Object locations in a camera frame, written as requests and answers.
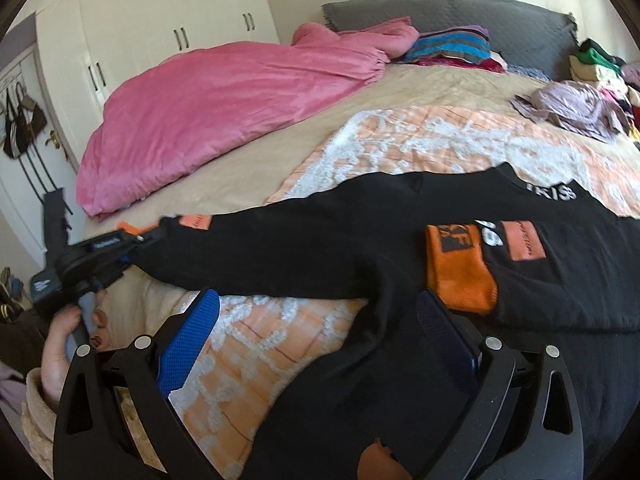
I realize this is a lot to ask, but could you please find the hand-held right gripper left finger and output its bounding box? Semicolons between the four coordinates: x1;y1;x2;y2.
52;287;236;480

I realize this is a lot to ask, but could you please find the brown patterned handbag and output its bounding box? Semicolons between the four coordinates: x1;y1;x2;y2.
20;85;49;142

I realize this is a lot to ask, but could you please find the white wardrobe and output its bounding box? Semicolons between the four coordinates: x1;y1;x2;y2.
35;0;281;176

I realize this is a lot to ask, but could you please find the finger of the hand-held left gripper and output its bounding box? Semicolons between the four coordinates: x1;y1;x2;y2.
119;217;170;257

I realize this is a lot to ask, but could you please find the person's left hand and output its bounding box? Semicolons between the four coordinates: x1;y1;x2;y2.
41;290;121;407

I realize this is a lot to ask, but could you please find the pile of colourful clothes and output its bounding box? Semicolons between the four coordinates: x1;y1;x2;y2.
567;37;640;147

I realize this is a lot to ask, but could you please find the lilac crumpled garment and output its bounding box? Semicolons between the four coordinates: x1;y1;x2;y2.
510;80;631;142

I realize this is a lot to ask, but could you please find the dark red folded cloth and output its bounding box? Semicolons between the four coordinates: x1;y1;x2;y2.
419;54;508;75

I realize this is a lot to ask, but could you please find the peach white patterned blanket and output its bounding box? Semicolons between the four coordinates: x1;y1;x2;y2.
120;105;640;480

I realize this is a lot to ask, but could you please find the white door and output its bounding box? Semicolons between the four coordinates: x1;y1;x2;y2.
0;42;78;271

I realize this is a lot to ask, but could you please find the beige bed cover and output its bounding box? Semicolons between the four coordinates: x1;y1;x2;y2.
85;60;561;321

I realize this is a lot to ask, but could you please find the pink duvet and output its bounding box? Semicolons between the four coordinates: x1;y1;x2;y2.
75;17;421;222

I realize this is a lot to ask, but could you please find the black and white handbag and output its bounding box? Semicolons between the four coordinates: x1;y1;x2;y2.
2;85;31;160

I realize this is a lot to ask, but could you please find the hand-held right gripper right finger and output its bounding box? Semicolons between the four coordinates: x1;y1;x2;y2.
415;287;586;480

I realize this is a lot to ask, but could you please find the striped pillow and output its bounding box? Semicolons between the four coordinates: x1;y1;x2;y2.
402;25;493;63

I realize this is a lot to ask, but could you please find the black sweatshirt with orange patches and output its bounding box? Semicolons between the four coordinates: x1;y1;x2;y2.
135;162;640;480

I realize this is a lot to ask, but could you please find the person's left forearm beige sleeve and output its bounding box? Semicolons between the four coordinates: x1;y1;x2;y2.
20;367;67;478

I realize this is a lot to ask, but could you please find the grey quilted headboard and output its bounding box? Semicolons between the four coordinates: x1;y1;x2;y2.
320;0;581;81

